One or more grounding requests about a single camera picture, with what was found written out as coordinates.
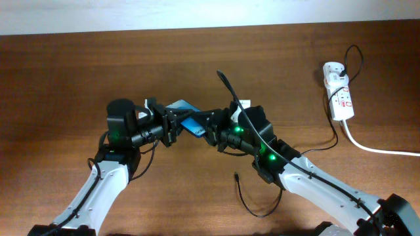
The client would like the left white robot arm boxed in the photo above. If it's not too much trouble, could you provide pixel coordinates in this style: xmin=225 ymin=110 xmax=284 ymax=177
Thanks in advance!
xmin=29 ymin=98 xmax=195 ymax=235

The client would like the white power strip cord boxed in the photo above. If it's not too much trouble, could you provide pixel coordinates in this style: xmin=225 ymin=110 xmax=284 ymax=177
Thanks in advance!
xmin=341 ymin=119 xmax=420 ymax=157

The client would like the white power strip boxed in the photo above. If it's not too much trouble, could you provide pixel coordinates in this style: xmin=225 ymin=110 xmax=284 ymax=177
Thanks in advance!
xmin=326 ymin=85 xmax=354 ymax=121

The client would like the black charging cable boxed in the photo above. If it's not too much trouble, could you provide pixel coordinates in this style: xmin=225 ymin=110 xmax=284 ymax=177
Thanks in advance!
xmin=234 ymin=44 xmax=364 ymax=218

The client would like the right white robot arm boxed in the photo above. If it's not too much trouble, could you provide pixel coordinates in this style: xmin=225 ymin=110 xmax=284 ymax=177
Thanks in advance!
xmin=192 ymin=106 xmax=419 ymax=235

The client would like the blue Galaxy smartphone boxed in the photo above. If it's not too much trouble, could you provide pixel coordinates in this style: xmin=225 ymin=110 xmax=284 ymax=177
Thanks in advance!
xmin=167 ymin=100 xmax=205 ymax=138

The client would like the white USB charger plug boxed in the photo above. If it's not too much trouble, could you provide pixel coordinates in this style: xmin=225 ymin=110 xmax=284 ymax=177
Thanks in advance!
xmin=323 ymin=62 xmax=349 ymax=89

